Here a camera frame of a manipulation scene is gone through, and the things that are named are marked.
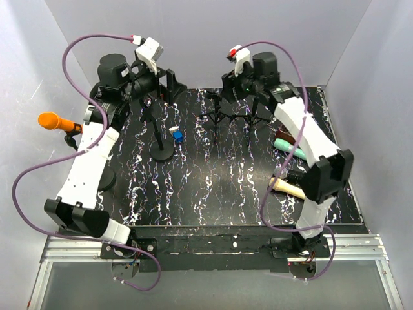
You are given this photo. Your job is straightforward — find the aluminium frame rail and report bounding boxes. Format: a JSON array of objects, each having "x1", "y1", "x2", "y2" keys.
[{"x1": 26, "y1": 85, "x2": 405, "y2": 310}]

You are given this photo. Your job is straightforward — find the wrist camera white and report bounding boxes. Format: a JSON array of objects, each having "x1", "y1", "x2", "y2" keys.
[
  {"x1": 227, "y1": 45, "x2": 250, "y2": 77},
  {"x1": 135, "y1": 37, "x2": 163, "y2": 76}
]

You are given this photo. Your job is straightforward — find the teal microphone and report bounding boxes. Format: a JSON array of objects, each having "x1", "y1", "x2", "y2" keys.
[{"x1": 273, "y1": 138, "x2": 307, "y2": 160}]

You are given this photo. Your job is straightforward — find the wooden metronome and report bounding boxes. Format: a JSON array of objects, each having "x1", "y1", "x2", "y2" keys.
[{"x1": 275, "y1": 129, "x2": 296, "y2": 145}]

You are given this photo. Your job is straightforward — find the shock mount tripod stand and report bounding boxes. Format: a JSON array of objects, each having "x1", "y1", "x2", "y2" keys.
[{"x1": 229, "y1": 96, "x2": 272, "y2": 148}]

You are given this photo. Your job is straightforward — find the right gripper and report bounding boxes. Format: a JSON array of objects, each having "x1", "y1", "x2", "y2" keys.
[{"x1": 219, "y1": 60, "x2": 263, "y2": 105}]

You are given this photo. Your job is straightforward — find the teal microphone tripod stand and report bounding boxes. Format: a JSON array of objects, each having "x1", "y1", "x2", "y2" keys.
[{"x1": 198, "y1": 91, "x2": 235, "y2": 143}]

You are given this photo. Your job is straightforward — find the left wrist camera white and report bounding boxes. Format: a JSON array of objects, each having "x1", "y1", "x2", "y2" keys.
[{"x1": 135, "y1": 37, "x2": 163, "y2": 76}]

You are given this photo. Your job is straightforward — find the round base microphone stand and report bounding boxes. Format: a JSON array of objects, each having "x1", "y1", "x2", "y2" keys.
[{"x1": 139, "y1": 97, "x2": 174, "y2": 163}]

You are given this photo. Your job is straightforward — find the blue white small block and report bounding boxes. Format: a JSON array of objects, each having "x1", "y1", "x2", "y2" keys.
[{"x1": 169, "y1": 126, "x2": 184, "y2": 143}]

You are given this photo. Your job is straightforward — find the black silver-grille microphone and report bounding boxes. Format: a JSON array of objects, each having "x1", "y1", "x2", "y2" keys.
[{"x1": 274, "y1": 167, "x2": 305, "y2": 183}]

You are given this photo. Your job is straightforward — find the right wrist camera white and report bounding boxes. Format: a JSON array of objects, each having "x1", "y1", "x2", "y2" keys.
[{"x1": 227, "y1": 45, "x2": 250, "y2": 77}]

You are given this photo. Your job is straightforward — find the orange microphone stand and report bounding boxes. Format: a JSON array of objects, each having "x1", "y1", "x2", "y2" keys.
[{"x1": 64, "y1": 123, "x2": 116, "y2": 191}]

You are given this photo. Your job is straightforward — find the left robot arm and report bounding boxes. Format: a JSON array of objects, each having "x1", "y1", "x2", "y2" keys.
[{"x1": 38, "y1": 54, "x2": 187, "y2": 258}]

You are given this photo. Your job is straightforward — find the purple cable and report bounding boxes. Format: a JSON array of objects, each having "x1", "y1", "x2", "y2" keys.
[
  {"x1": 245, "y1": 40, "x2": 336, "y2": 282},
  {"x1": 11, "y1": 33, "x2": 162, "y2": 291}
]

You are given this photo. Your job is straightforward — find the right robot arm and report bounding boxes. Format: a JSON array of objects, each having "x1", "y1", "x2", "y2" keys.
[{"x1": 221, "y1": 45, "x2": 354, "y2": 257}]

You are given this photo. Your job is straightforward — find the orange microphone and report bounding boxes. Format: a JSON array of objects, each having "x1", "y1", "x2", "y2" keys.
[{"x1": 37, "y1": 112, "x2": 82, "y2": 134}]

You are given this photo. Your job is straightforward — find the cream microphone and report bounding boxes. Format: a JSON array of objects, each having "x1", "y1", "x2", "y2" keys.
[{"x1": 268, "y1": 178, "x2": 305, "y2": 200}]

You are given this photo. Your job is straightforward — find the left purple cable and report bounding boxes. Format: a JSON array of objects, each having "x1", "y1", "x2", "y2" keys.
[{"x1": 11, "y1": 33, "x2": 162, "y2": 291}]

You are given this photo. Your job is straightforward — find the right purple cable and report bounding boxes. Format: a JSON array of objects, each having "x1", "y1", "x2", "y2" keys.
[{"x1": 245, "y1": 40, "x2": 336, "y2": 282}]

